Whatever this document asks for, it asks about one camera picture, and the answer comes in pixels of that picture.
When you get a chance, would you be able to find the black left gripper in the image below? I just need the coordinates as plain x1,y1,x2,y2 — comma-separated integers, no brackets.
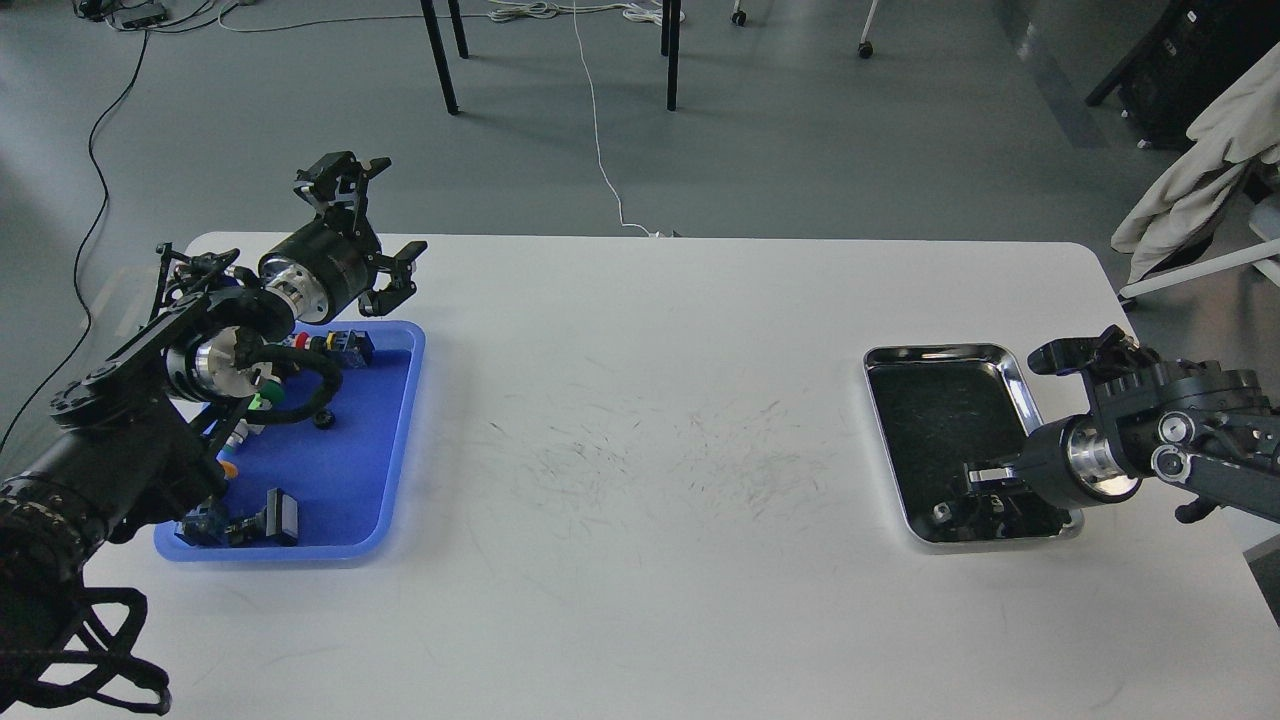
259,152,429,325

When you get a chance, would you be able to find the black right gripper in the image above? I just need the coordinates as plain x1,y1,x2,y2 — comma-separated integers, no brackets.
965,420,1140,509

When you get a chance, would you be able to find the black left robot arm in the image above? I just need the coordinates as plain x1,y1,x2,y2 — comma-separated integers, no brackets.
1,151,426,715

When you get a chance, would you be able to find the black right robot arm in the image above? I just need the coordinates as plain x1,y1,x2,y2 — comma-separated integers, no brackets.
965,325,1279,524

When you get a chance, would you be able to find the silver metal tray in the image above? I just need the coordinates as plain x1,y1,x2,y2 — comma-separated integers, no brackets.
863,343,1084,553

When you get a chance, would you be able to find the black table leg left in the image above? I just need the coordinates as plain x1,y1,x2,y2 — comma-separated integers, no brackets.
419,0,470,117

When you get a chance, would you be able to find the black table leg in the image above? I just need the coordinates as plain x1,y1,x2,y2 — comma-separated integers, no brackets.
660,0,684,111
419,0,470,117

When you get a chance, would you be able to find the blue plastic tray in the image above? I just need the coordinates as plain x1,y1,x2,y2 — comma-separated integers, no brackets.
154,320,428,562

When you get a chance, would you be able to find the beige cloth on chair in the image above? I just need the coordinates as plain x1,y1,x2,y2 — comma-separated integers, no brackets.
1110,47,1279,283

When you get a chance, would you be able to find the power strip on floor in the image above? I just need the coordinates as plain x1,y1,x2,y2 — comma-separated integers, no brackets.
106,1,170,31

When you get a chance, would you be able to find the black table leg right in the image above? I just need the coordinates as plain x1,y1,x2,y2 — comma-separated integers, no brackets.
660,0,684,111

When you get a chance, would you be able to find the black cabinet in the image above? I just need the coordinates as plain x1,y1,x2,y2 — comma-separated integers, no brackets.
1085,1,1279,151

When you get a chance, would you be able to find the green push button switch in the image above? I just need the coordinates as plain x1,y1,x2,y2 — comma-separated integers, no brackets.
223,380,285,454

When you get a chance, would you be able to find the black square switch part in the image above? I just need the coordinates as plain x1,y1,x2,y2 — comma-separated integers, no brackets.
227,487,300,547

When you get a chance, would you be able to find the black floor cable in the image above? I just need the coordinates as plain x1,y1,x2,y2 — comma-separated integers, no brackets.
0,0,241,456

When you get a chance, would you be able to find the yellow push button switch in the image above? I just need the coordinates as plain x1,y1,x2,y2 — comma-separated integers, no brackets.
175,457,241,547

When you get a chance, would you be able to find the white chair frame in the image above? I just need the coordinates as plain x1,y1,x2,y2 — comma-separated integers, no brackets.
1116,193,1279,307

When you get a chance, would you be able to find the white floor cable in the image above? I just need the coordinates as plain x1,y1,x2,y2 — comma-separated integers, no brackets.
218,0,687,240

